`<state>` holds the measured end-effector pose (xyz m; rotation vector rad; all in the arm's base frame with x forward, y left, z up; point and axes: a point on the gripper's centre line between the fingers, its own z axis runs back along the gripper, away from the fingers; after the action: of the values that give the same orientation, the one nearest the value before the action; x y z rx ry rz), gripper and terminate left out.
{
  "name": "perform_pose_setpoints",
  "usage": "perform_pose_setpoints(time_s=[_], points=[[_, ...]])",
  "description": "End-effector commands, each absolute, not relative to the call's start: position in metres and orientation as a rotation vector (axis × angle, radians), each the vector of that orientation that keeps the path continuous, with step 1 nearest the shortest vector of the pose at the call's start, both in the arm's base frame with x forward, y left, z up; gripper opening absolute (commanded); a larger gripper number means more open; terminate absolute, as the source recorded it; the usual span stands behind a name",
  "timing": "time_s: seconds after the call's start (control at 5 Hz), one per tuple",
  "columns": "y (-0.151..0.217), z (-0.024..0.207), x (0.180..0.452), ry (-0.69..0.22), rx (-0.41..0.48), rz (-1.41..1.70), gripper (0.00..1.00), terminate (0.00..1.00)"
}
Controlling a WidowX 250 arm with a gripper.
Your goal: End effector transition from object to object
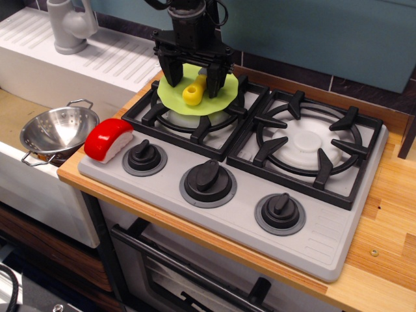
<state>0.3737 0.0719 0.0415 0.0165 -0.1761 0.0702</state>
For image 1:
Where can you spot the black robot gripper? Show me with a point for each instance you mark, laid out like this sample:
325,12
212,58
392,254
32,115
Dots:
196,42

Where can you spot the black middle stove knob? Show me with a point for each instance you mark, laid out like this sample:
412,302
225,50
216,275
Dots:
208,185

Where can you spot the small steel colander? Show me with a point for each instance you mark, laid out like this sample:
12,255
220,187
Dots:
54,136

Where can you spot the black right burner grate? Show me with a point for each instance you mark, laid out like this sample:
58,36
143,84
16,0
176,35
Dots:
316,149

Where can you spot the grey toy stove top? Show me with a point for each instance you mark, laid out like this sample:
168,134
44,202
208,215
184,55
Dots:
319,248

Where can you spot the black stove knob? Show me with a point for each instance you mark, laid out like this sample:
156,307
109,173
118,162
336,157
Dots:
208,185
280,214
144,159

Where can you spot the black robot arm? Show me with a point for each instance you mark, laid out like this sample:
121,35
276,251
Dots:
192,9

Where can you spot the black left stove knob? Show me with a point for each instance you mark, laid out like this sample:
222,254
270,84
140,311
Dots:
144,159

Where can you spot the black burner grate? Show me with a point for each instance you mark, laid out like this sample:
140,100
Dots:
316,149
212,135

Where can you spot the black right stove knob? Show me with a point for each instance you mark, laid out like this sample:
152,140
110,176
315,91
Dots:
280,214

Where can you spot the black oven door handle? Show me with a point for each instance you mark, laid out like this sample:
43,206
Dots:
251,303

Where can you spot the toy oven door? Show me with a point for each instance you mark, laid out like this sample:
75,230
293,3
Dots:
169,291

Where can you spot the white toy sink unit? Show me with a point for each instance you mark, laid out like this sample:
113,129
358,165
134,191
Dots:
34,78

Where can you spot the grey toy faucet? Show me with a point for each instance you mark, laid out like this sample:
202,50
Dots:
71,29

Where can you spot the red white toy sushi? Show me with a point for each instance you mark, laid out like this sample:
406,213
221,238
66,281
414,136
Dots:
107,139

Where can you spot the light green round cloth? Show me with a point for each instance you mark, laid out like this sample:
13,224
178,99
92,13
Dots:
171,97

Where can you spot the black left burner grate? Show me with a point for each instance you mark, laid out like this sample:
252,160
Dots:
212,135

